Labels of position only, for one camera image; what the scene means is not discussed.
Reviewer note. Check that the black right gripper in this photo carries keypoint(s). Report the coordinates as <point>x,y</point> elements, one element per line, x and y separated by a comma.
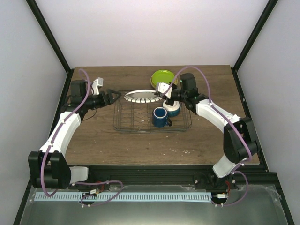
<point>163,96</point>

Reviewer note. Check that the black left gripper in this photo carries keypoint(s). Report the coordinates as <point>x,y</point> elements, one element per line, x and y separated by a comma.
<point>109,98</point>

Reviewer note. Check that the white and teal bowl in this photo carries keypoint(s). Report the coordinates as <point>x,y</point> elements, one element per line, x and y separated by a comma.
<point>172,110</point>

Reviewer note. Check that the white blue striped plate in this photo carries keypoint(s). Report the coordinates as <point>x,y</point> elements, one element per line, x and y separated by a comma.
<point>142,96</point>

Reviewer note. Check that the dark blue mug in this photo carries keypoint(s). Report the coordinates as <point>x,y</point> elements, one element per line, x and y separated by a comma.
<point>160,118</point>

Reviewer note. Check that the lime green plate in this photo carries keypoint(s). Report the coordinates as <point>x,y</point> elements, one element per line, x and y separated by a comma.
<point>162,76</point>

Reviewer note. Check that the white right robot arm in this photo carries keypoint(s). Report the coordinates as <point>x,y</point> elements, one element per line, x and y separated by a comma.
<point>240,140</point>

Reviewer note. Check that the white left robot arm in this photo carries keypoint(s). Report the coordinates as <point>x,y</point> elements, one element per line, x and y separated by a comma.
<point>48,166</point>

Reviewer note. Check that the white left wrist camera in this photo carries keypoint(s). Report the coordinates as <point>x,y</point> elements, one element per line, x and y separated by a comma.
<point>96,85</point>

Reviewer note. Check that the black aluminium frame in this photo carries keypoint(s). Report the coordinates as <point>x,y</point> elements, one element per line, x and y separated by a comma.
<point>150,175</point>

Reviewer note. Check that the light blue slotted cable duct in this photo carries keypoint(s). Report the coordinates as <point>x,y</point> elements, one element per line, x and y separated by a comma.
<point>128,197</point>

